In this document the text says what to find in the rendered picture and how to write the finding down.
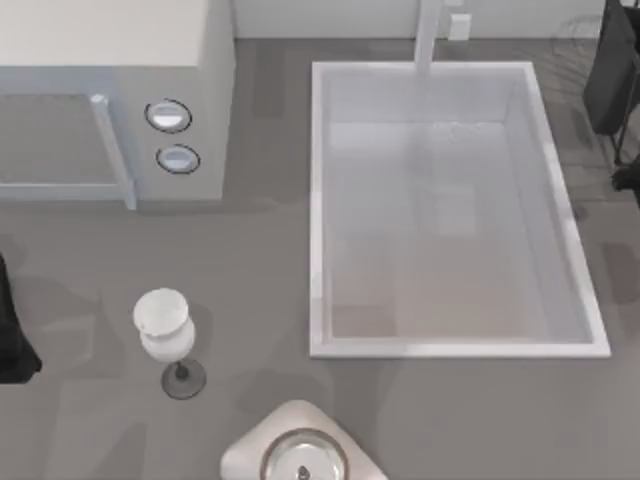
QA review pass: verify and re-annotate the white wine glass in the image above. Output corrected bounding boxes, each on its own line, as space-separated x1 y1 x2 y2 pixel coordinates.
132 287 208 400

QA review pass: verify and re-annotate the tall white tap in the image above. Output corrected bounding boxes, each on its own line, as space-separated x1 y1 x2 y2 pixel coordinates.
412 0 463 76

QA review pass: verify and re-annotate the clear glass on coaster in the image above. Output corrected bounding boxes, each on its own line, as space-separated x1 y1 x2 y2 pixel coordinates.
259 428 350 480

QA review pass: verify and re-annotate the small microwave knob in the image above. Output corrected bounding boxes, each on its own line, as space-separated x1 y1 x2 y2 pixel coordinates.
155 143 202 176

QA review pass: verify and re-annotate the black stand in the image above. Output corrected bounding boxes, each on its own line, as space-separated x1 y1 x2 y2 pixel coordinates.
583 0 640 192

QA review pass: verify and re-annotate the large microwave knob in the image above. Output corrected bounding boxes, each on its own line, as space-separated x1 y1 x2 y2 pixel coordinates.
143 98 194 135

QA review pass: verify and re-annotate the microwave oven door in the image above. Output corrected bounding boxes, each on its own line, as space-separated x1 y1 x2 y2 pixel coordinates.
0 92 132 202

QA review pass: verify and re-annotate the pale microwave oven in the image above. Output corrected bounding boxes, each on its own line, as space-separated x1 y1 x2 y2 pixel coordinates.
0 0 238 212

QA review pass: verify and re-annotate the white wall socket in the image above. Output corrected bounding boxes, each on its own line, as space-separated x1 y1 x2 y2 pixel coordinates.
448 13 472 41

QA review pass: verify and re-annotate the microwave door handle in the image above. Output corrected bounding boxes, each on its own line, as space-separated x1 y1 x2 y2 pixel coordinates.
90 93 138 212

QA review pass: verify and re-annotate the white sink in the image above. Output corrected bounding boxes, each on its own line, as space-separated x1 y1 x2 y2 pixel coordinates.
308 60 612 359

